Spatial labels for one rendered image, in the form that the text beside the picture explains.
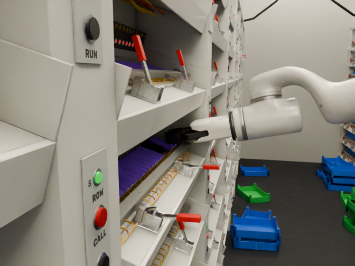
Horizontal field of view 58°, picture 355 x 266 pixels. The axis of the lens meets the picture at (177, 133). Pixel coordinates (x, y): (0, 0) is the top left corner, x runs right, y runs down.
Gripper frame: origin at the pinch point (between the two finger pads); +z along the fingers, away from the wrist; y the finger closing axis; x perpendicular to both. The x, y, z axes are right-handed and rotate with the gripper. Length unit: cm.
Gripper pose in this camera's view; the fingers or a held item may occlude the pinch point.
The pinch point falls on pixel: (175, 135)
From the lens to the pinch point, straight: 84.9
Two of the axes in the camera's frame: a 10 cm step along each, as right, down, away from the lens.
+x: 2.0, 9.7, 1.3
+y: -2.2, 1.8, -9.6
